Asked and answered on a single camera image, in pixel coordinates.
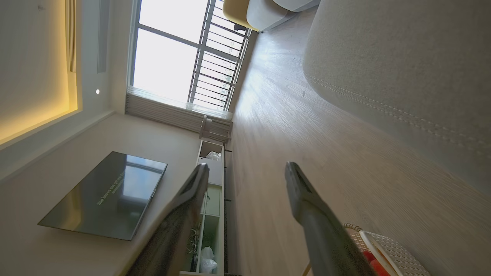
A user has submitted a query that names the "black flat screen television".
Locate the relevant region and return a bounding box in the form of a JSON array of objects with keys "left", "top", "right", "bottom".
[{"left": 38, "top": 151, "right": 168, "bottom": 241}]

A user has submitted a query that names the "red cloth garment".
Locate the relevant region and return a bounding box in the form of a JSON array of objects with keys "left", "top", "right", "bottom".
[{"left": 361, "top": 250, "right": 391, "bottom": 276}]

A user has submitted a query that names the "white open shelf cabinet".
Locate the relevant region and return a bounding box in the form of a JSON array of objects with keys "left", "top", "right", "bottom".
[{"left": 180, "top": 140, "right": 227, "bottom": 276}]

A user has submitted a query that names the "ceiling air vent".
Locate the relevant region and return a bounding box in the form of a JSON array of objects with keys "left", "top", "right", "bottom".
[{"left": 65, "top": 0, "right": 77, "bottom": 73}]

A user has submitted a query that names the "metal window railing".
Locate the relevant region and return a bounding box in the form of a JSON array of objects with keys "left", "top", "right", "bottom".
[{"left": 188, "top": 0, "right": 252, "bottom": 112}]

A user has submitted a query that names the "cream perforated laundry basket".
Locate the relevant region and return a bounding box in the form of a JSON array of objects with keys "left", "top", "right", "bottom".
[{"left": 301, "top": 223, "right": 430, "bottom": 276}]

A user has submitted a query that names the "white plastic bag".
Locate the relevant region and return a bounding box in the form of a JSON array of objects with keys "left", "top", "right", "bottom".
[{"left": 199, "top": 246, "right": 218, "bottom": 274}]

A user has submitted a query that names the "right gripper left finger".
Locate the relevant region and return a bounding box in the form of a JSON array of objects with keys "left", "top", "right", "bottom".
[{"left": 126, "top": 163, "right": 210, "bottom": 276}]

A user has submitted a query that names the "pale grey upholstered seat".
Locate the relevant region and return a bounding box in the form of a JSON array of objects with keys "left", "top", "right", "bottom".
[{"left": 273, "top": 0, "right": 321, "bottom": 12}]

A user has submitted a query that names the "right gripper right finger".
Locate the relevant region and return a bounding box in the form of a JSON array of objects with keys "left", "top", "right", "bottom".
[{"left": 285, "top": 161, "right": 378, "bottom": 276}]

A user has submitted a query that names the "large bright window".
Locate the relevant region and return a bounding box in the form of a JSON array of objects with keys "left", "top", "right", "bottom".
[{"left": 127, "top": 0, "right": 252, "bottom": 112}]

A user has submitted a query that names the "yellow chair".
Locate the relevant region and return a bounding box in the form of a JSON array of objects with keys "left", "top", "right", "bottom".
[{"left": 222, "top": 0, "right": 261, "bottom": 32}]

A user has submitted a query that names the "white folding rack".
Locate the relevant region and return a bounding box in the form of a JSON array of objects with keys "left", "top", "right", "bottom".
[{"left": 199, "top": 115, "right": 233, "bottom": 143}]

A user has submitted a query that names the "grey fabric sofa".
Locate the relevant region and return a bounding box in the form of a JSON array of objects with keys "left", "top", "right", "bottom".
[{"left": 302, "top": 0, "right": 491, "bottom": 194}]

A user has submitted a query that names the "white pleated curtain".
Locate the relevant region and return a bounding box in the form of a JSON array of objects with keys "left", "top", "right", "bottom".
[{"left": 125, "top": 86, "right": 234, "bottom": 133}]

